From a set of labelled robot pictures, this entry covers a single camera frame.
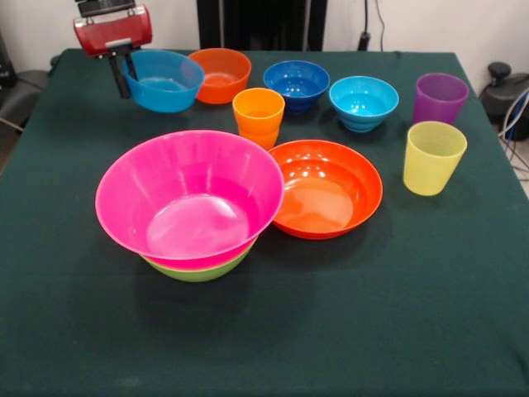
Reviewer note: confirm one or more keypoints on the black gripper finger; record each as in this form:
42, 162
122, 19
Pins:
131, 66
119, 78

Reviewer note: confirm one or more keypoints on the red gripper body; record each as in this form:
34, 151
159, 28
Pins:
111, 33

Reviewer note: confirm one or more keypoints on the light blue translucent bowl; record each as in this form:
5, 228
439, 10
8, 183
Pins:
165, 97

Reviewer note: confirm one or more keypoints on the large pink plastic bowl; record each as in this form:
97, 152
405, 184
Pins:
186, 186

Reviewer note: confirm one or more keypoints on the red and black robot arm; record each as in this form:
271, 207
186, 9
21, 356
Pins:
105, 6

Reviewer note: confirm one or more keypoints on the orange translucent bowl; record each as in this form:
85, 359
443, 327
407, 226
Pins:
227, 82

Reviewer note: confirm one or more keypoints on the dark grey chair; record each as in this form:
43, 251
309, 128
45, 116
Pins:
22, 95

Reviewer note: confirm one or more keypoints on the orange plastic cup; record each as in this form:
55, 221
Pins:
258, 111
266, 140

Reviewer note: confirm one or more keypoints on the dark blue ribbed bowl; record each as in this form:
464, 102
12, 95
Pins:
295, 87

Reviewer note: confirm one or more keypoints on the green plastic bowl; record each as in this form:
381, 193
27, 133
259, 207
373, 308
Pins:
198, 274

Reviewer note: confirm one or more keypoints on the cyan ribbed bowl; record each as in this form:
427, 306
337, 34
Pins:
363, 103

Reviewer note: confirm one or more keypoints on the red-orange shallow bowl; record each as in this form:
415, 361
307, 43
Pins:
330, 194

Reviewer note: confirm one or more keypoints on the purple plastic cup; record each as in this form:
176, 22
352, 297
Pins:
440, 103

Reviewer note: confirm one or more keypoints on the dark green table cloth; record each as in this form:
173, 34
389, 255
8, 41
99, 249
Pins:
330, 310

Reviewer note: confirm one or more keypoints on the yellow plastic cup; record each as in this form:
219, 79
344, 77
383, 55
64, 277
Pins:
432, 165

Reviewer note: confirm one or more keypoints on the black floor device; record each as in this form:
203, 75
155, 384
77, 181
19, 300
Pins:
504, 95

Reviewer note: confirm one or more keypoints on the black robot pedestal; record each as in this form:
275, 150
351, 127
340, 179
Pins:
264, 25

